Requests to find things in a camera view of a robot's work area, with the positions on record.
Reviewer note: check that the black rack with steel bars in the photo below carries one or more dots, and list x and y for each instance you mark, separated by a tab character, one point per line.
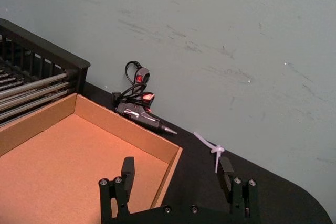
31	87

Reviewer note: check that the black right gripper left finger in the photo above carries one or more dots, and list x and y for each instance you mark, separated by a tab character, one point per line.
123	190

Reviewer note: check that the shallow brown cardboard tray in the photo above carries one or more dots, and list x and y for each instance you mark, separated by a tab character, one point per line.
65	155

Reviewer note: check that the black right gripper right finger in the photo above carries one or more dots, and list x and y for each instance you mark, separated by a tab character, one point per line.
237	195

